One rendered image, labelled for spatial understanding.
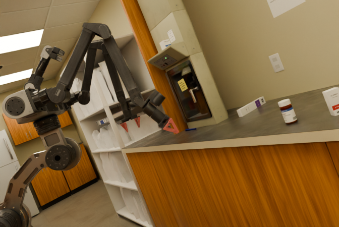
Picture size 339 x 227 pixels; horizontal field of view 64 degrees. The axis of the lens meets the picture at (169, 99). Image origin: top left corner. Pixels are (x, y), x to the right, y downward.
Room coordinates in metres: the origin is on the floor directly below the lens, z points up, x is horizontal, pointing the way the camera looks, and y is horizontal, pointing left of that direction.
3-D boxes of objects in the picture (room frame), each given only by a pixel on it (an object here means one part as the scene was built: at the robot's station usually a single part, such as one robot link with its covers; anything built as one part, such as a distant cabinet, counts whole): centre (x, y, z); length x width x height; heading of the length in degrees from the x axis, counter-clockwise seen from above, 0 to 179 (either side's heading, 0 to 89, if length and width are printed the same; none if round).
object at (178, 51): (1.83, -0.09, 1.46); 0.32 x 0.12 x 0.10; 32
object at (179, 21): (1.93, -0.24, 1.33); 0.32 x 0.25 x 0.77; 32
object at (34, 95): (1.34, 0.58, 1.45); 0.09 x 0.08 x 0.12; 4
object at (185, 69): (1.86, -0.13, 1.19); 0.30 x 0.01 x 0.40; 32
